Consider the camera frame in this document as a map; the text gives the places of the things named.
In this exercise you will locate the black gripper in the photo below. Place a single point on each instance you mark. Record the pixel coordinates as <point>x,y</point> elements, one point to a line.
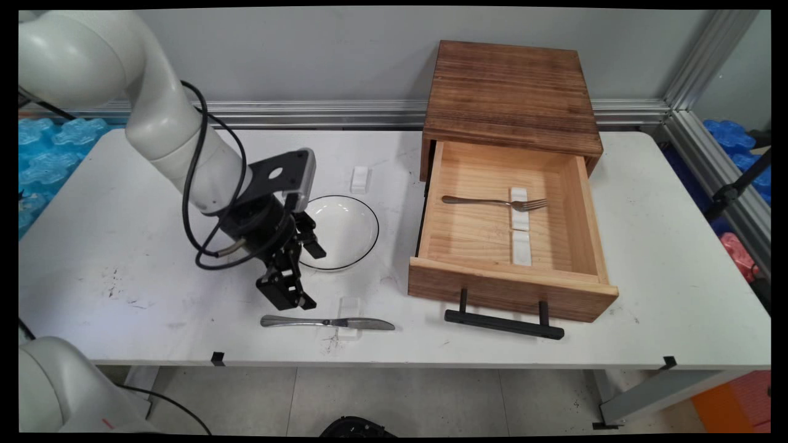
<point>258,224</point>

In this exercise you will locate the silver table knife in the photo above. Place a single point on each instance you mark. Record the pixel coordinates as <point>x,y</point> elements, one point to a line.
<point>289,321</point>

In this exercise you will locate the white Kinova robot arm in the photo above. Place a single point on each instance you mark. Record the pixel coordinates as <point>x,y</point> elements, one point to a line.
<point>154,123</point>

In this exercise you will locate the white plate with black rim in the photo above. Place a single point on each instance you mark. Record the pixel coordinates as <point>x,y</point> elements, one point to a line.
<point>345,227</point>

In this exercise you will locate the white ceramic cutlery rest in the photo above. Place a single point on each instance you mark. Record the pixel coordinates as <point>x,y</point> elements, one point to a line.
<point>520,223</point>
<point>521,249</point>
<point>359,179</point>
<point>349,306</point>

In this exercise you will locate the black table edge clip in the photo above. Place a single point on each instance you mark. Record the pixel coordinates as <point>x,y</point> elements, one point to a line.
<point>670,363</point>
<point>217,359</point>

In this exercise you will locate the black round floor object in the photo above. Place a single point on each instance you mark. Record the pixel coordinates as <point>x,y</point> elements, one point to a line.
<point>357,427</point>

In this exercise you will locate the silver fork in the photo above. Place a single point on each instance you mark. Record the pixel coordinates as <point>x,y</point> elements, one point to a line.
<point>462,200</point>

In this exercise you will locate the light wooden drawer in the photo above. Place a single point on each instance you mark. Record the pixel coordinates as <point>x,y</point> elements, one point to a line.
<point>474,240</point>

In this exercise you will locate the grey table leg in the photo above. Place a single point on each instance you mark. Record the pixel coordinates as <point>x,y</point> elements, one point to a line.
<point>646,397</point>
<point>141,384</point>

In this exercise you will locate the blue plastic packing sheet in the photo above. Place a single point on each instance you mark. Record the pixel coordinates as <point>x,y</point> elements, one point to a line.
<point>732,138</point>
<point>49,160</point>

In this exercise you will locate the black tripod stand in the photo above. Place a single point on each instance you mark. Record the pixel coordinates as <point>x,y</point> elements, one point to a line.
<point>729,192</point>

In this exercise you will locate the red bag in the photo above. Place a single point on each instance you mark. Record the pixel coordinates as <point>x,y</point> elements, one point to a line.
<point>739,252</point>

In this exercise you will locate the orange box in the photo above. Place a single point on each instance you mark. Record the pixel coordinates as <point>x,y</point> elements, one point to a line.
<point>735,403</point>

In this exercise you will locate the aluminium frame rail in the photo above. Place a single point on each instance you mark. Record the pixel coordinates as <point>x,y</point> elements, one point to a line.
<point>308,114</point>
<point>708,160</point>

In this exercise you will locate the aluminium frame post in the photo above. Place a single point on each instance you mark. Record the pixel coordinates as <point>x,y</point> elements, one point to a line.
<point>708,58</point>

